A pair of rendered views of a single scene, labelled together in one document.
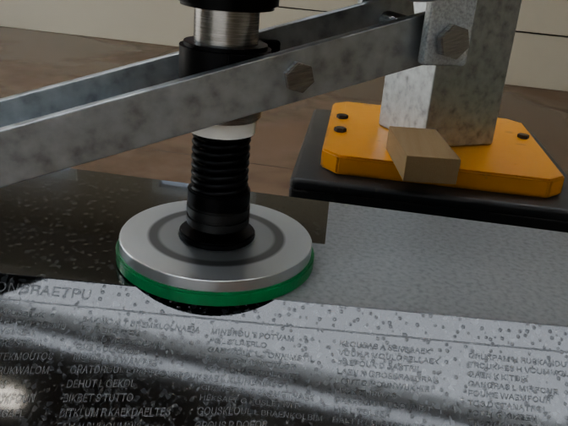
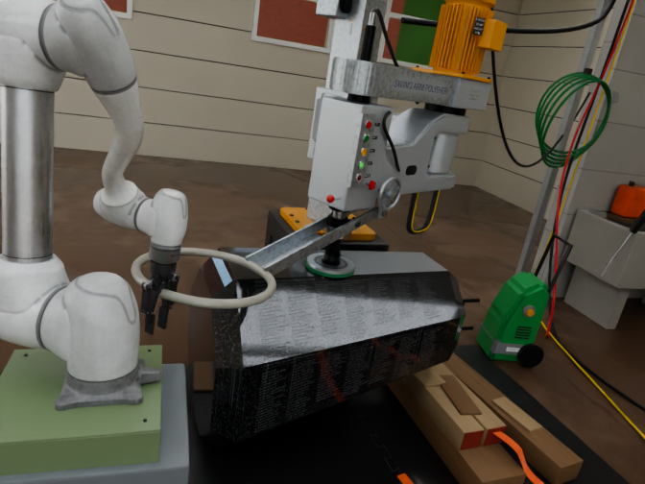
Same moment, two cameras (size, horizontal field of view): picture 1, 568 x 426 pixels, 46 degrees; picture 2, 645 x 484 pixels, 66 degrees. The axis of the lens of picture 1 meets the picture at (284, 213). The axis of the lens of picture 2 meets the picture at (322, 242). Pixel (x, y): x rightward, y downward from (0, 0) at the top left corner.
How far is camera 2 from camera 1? 1.62 m
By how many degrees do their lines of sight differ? 27
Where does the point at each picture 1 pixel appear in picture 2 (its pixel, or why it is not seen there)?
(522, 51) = (289, 149)
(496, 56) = not seen: hidden behind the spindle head
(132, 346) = (326, 289)
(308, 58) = (359, 220)
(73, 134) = (322, 242)
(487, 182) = (354, 236)
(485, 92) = not seen: hidden behind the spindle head
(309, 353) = (362, 285)
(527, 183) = (366, 236)
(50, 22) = not seen: outside the picture
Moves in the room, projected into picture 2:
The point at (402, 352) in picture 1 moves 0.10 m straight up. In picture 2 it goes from (379, 282) to (384, 261)
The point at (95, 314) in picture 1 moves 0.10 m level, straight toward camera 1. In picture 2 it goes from (317, 283) to (333, 293)
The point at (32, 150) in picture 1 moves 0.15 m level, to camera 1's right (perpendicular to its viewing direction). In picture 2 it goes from (315, 247) to (347, 246)
